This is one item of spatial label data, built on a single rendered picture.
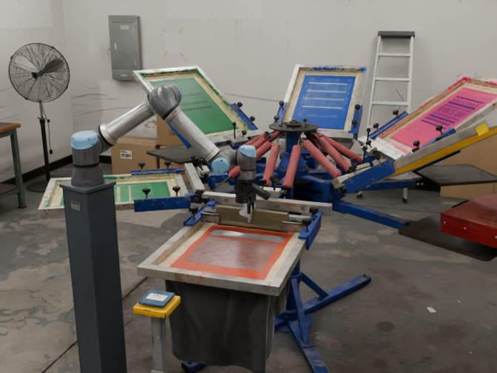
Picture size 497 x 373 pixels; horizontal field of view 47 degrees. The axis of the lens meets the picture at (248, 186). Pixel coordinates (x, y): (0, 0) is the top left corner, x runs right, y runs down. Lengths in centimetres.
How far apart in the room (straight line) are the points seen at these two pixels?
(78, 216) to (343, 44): 452
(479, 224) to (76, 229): 180
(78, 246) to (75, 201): 22
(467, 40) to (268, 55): 217
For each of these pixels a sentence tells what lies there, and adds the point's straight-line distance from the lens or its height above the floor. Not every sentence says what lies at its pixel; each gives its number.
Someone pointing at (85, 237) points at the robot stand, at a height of 96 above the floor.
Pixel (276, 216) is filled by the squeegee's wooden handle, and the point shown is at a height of 104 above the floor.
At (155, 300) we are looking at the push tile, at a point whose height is 97.
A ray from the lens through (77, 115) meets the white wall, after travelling 808.
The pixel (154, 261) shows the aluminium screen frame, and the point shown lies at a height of 98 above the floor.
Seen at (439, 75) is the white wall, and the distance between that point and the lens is 662.
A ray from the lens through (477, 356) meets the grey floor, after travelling 381.
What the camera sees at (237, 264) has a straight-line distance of 241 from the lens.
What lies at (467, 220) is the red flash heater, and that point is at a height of 110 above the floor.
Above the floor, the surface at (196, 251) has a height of 96.
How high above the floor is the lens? 196
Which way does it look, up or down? 17 degrees down
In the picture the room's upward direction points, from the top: straight up
